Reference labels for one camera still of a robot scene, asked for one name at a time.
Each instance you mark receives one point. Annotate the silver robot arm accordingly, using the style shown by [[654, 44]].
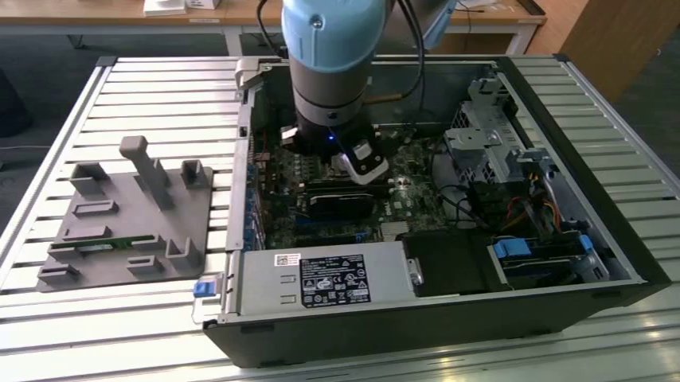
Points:
[[329, 87]]

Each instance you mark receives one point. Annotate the grey parts rack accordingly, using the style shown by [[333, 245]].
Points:
[[122, 238]]

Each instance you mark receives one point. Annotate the blue case latch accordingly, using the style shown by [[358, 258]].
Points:
[[206, 288]]

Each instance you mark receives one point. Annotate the RAM slot white clips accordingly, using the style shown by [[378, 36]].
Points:
[[318, 182], [318, 190]]

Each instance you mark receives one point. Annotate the silver power supply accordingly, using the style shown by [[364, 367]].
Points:
[[255, 270]]

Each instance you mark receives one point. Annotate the black graphics card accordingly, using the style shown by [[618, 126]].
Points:
[[340, 207]]

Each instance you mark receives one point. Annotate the large white box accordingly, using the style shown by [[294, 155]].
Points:
[[165, 10]]

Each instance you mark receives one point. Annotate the small white box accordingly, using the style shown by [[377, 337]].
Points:
[[205, 4]]

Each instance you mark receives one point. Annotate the wooden desk white frame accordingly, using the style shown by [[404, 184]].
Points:
[[79, 18]]

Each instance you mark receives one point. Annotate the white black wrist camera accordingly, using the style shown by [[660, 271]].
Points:
[[366, 167]]

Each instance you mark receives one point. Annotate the black plastic shroud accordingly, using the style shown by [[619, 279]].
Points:
[[447, 262]]

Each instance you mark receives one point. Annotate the green motherboard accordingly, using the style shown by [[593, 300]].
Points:
[[420, 199]]

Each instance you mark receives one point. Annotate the green RAM stick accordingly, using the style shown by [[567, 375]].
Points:
[[127, 241]]

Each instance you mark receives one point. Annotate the RAM slot black clips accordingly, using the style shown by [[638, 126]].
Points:
[[318, 186]]

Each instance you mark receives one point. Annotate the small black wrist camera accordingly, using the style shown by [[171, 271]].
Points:
[[289, 139]]

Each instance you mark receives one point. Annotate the black PC case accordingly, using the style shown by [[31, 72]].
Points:
[[372, 338]]

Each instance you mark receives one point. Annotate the wooden cabinet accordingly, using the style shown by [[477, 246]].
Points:
[[611, 40]]

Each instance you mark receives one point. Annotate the silver chipset heatsink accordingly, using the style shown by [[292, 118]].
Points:
[[397, 231]]

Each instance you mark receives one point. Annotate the silver metal drive cage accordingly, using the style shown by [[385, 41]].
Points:
[[473, 139]]

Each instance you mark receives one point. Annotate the pale blue teach pendant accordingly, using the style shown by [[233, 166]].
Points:
[[444, 16]]

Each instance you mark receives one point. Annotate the white paper sheets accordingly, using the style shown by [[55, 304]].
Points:
[[495, 5]]

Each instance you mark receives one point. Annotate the blue disk carrier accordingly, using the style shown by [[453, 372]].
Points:
[[512, 248]]

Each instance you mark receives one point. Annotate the CPU socket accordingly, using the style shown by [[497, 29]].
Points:
[[333, 169]]

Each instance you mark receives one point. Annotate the small blue bay latch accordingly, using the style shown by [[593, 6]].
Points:
[[585, 243]]

